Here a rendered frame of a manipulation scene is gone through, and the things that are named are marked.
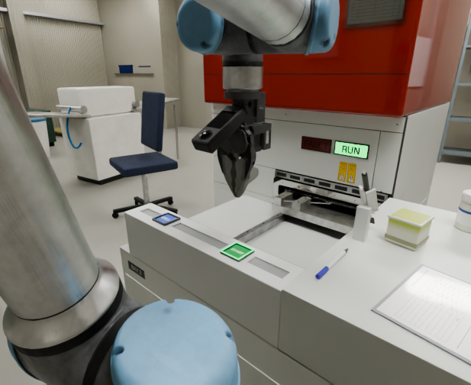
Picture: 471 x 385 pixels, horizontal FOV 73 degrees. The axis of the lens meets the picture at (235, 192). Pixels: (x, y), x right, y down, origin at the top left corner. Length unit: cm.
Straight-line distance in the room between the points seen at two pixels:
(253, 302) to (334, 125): 70
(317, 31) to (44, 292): 41
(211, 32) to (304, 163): 83
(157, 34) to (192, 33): 821
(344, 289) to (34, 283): 50
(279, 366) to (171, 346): 44
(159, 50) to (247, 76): 808
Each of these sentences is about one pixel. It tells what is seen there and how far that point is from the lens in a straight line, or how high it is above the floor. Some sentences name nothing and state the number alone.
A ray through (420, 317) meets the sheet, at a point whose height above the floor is 97.
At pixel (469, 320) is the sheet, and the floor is 97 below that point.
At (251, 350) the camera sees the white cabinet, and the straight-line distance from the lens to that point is 78.
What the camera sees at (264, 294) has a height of 93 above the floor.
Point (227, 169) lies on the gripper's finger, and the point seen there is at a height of 115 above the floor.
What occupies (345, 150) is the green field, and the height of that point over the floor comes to 109.
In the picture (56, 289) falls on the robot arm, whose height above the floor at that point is 115.
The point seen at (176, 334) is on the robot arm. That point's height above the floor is 110.
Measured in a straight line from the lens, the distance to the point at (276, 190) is 132.
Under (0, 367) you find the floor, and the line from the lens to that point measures 210.
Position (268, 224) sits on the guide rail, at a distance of 113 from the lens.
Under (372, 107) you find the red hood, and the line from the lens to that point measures 106.
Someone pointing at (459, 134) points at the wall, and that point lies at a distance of 677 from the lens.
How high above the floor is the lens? 134
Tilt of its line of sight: 20 degrees down
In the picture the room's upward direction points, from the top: straight up
